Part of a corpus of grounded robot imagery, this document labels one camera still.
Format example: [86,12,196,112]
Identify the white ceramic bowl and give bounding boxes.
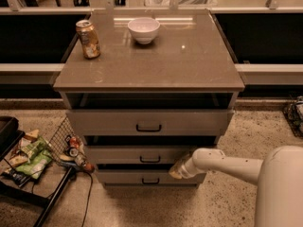
[128,17,160,44]

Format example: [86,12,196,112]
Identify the red soda can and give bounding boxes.
[67,137,80,157]

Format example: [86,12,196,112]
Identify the grey drawer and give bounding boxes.
[66,110,234,136]
[84,146,196,165]
[95,170,205,185]

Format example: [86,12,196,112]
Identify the green chip bag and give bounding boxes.
[15,136,52,180]

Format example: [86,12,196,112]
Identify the gold soda can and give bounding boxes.
[76,20,100,59]

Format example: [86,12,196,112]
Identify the wire basket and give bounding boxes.
[48,117,88,171]
[283,96,303,137]

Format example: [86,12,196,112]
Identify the wire basket left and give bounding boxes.
[48,117,88,171]

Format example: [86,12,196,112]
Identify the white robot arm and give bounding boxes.
[169,146,303,227]

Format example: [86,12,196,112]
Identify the grey drawer cabinet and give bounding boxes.
[52,9,246,189]

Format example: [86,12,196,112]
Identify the wire basket right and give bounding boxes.
[283,96,303,137]

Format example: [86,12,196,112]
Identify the black cable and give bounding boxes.
[80,170,95,227]

